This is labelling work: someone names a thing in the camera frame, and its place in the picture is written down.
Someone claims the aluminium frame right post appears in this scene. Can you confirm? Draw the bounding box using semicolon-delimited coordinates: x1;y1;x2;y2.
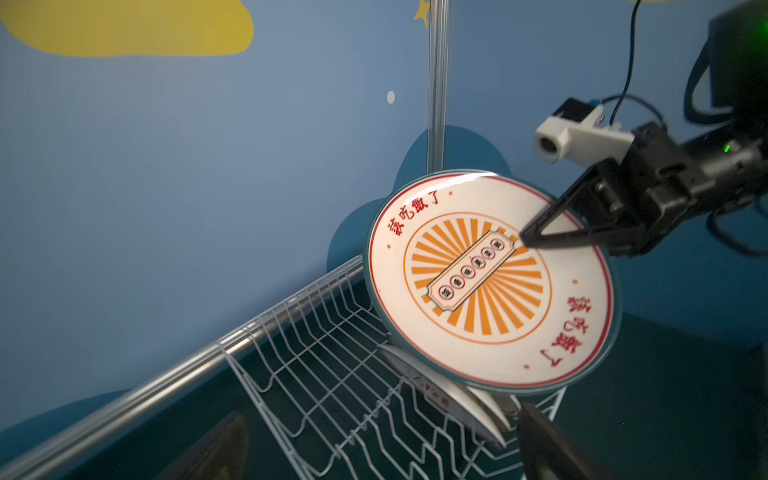
426;0;451;173

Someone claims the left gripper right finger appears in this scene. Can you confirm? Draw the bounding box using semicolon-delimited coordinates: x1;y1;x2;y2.
517;403;617;480

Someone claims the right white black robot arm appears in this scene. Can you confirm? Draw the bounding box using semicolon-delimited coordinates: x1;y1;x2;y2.
521;1;767;258

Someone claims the aluminium frame back bar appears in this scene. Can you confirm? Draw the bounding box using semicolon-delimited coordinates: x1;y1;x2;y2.
1;255;363;479

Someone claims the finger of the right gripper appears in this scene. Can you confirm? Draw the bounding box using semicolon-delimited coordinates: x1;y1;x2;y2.
520;158;624;238
525;226;642;249

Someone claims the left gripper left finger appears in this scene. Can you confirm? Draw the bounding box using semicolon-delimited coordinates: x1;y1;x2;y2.
157;412;250;479

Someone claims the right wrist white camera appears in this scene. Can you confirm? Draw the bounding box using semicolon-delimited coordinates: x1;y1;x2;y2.
533;98;635;168

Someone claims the white round plate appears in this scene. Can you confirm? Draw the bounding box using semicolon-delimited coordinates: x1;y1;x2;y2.
379;343;506;448
363;169;622;394
467;387;522;433

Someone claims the white wire dish rack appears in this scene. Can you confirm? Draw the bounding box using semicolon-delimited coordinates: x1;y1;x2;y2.
217;255;568;480

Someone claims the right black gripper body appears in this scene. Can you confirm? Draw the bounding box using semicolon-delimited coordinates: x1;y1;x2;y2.
593;122;767;257

